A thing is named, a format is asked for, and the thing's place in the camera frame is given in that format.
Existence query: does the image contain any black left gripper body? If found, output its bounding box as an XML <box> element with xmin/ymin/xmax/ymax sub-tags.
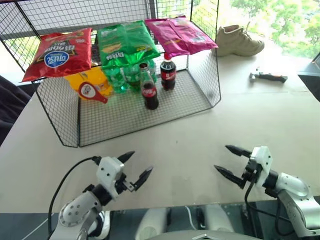
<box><xmin>113</xmin><ymin>173</ymin><xmax>137</xmax><ymax>195</ymax></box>

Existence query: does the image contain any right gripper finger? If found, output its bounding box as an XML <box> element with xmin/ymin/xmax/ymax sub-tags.
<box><xmin>225</xmin><ymin>145</ymin><xmax>253</xmax><ymax>159</ymax></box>
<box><xmin>213</xmin><ymin>165</ymin><xmax>248</xmax><ymax>190</ymax></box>

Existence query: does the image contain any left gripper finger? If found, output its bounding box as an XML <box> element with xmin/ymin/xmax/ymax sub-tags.
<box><xmin>131</xmin><ymin>166</ymin><xmax>154</xmax><ymax>193</ymax></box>
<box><xmin>117</xmin><ymin>150</ymin><xmax>136</xmax><ymax>165</ymax></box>

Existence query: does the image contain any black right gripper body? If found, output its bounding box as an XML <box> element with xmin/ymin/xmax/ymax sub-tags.
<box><xmin>241</xmin><ymin>157</ymin><xmax>263</xmax><ymax>186</ymax></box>

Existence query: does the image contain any glass cola bottle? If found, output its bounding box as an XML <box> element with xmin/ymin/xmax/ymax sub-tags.
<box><xmin>138</xmin><ymin>62</ymin><xmax>160</xmax><ymax>111</ymax></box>

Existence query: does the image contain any green plastic soda bottle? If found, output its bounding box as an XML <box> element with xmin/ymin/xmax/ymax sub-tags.
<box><xmin>103</xmin><ymin>65</ymin><xmax>130</xmax><ymax>95</ymax></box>
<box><xmin>125</xmin><ymin>58</ymin><xmax>159</xmax><ymax>94</ymax></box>

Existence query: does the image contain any plastic cola bottle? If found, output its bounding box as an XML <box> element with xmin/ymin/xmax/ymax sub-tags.
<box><xmin>159</xmin><ymin>52</ymin><xmax>178</xmax><ymax>92</ymax></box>

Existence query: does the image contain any white shoe with black stripes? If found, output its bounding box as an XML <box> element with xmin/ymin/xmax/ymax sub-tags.
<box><xmin>88</xmin><ymin>210</ymin><xmax>112</xmax><ymax>239</ymax></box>

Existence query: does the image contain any white rounded shell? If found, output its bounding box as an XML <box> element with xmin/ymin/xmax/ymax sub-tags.
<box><xmin>134</xmin><ymin>207</ymin><xmax>171</xmax><ymax>240</ymax></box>
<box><xmin>204</xmin><ymin>203</ymin><xmax>236</xmax><ymax>240</ymax></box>

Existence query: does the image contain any grey robot torso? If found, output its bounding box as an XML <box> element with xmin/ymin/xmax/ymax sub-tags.
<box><xmin>149</xmin><ymin>228</ymin><xmax>264</xmax><ymax>240</ymax></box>

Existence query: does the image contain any yellow snack bag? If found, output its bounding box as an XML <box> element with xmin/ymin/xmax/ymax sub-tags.
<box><xmin>64</xmin><ymin>67</ymin><xmax>114</xmax><ymax>97</ymax></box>

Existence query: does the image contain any black flat panel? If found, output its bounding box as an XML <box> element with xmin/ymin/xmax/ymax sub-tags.
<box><xmin>297</xmin><ymin>52</ymin><xmax>320</xmax><ymax>104</ymax></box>

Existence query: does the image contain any beige sneaker shoe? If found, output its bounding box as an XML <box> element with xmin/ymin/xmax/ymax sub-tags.
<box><xmin>215</xmin><ymin>24</ymin><xmax>266</xmax><ymax>58</ymax></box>

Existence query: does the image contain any green snack chip bag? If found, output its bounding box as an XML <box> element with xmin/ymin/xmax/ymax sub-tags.
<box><xmin>96</xmin><ymin>19</ymin><xmax>161</xmax><ymax>71</ymax></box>

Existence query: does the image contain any red snack chip bag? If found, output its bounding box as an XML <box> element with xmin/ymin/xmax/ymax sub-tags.
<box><xmin>21</xmin><ymin>27</ymin><xmax>94</xmax><ymax>83</ymax></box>

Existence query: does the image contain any dark fabric covered object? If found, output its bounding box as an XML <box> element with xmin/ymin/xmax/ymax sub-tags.
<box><xmin>0</xmin><ymin>74</ymin><xmax>32</xmax><ymax>147</ymax></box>

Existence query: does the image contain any magenta snack chip bag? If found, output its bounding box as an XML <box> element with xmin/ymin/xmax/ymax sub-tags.
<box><xmin>144</xmin><ymin>16</ymin><xmax>219</xmax><ymax>60</ymax></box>

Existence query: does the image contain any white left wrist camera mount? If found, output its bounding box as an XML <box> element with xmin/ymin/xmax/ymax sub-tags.
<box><xmin>95</xmin><ymin>156</ymin><xmax>125</xmax><ymax>201</ymax></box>

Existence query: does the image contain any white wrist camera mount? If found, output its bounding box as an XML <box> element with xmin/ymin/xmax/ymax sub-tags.
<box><xmin>95</xmin><ymin>156</ymin><xmax>125</xmax><ymax>201</ymax></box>
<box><xmin>249</xmin><ymin>145</ymin><xmax>273</xmax><ymax>189</ymax></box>

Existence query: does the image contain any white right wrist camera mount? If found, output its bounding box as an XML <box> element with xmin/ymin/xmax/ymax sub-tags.
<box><xmin>249</xmin><ymin>145</ymin><xmax>273</xmax><ymax>189</ymax></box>

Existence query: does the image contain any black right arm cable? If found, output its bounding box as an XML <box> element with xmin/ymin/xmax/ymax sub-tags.
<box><xmin>244</xmin><ymin>172</ymin><xmax>296</xmax><ymax>237</ymax></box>

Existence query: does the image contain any black wire mesh shelf rack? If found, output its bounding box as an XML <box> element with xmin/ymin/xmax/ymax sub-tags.
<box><xmin>0</xmin><ymin>0</ymin><xmax>222</xmax><ymax>148</ymax></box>

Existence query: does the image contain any thin white cable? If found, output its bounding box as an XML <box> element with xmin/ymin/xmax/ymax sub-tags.
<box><xmin>184</xmin><ymin>205</ymin><xmax>199</xmax><ymax>230</ymax></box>

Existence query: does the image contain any hammer with black orange handle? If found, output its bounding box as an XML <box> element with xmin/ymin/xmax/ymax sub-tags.
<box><xmin>249</xmin><ymin>66</ymin><xmax>289</xmax><ymax>84</ymax></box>

